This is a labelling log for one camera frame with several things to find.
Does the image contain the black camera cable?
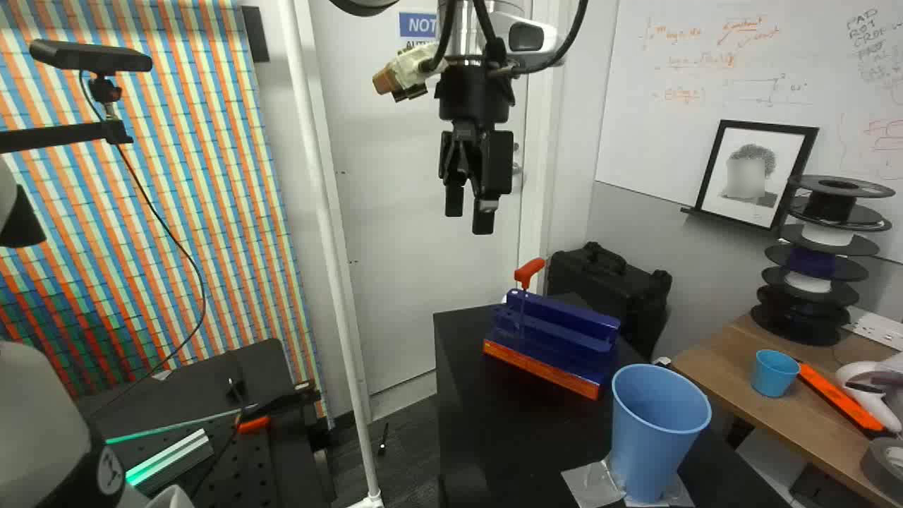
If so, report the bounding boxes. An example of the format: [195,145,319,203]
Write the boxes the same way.
[76,72,210,375]

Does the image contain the black perforated side table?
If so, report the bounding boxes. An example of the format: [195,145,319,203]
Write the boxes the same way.
[80,340,332,508]

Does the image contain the grey tape roll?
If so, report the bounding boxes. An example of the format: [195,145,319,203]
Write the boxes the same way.
[862,437,903,488]

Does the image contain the green lit metal bar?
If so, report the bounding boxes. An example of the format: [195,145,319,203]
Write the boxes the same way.
[104,409,236,491]

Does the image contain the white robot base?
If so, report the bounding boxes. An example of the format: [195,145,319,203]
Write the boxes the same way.
[0,340,124,508]

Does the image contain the black camera on mount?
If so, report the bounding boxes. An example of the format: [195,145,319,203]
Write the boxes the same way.
[28,41,154,77]

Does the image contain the orange handled pliers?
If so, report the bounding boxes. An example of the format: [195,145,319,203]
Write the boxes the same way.
[233,385,323,437]

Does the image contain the framed picture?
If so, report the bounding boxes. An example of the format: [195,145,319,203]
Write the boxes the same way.
[696,120,820,228]

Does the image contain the wooden side table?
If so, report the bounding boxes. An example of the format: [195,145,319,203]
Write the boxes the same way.
[676,316,900,508]

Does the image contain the orange handled tool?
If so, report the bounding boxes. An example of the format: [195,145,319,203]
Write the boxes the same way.
[514,257,547,290]

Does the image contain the stack of filament spools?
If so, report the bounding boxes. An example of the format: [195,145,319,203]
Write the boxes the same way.
[752,175,893,348]

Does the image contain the black hard case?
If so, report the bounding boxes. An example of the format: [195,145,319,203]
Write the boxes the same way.
[546,244,673,360]

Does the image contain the large blue plastic cup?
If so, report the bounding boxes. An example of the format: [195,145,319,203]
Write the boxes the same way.
[611,364,712,504]

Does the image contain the small blue cup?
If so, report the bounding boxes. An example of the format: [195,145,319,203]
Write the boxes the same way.
[755,351,800,398]

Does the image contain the blue orange tool rack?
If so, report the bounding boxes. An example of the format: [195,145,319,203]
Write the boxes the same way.
[482,289,622,402]

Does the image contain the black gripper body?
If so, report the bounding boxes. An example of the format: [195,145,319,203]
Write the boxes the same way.
[439,65,514,199]

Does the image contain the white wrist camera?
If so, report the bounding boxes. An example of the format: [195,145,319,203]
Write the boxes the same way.
[504,15,559,58]

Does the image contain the white vertical pole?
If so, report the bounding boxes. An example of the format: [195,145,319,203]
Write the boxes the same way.
[278,0,384,508]

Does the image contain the orange box cutter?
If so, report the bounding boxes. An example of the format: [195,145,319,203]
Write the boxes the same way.
[800,361,887,434]

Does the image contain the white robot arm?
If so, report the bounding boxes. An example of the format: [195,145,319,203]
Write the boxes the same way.
[374,0,590,234]

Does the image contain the white object on table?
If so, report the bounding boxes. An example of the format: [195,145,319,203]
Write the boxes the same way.
[835,354,903,434]

